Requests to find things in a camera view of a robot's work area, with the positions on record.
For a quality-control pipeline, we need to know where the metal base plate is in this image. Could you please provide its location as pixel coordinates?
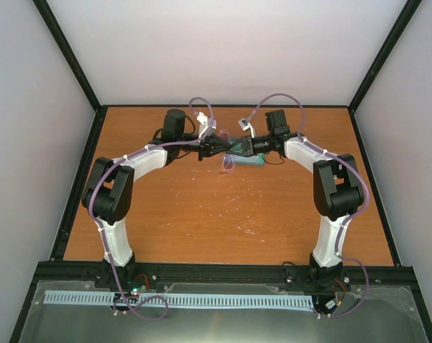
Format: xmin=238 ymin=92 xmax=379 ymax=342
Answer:
xmin=20 ymin=282 xmax=427 ymax=342

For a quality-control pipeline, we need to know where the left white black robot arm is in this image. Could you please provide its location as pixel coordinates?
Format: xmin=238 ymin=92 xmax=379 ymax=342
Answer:
xmin=82 ymin=109 xmax=238 ymax=288

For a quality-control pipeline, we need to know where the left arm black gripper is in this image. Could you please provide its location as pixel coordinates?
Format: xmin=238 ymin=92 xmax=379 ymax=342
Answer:
xmin=177 ymin=133 xmax=230 ymax=161

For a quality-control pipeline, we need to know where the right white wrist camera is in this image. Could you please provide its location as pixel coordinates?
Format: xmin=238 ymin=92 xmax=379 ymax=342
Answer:
xmin=238 ymin=118 xmax=256 ymax=138

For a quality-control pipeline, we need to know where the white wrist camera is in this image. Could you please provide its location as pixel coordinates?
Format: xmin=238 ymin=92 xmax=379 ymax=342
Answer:
xmin=196 ymin=111 xmax=217 ymax=138
xmin=238 ymin=118 xmax=256 ymax=138

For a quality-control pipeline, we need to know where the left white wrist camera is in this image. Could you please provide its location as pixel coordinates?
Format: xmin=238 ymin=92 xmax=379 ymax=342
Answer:
xmin=196 ymin=111 xmax=217 ymax=138

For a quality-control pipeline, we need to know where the light blue cable duct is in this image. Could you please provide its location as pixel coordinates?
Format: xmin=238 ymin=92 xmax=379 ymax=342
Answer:
xmin=43 ymin=290 xmax=313 ymax=312

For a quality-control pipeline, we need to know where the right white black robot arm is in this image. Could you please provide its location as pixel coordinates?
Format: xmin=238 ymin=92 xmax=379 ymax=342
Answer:
xmin=238 ymin=110 xmax=369 ymax=289

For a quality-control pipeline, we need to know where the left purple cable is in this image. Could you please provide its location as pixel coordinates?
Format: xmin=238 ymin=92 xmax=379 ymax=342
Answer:
xmin=88 ymin=96 xmax=217 ymax=320

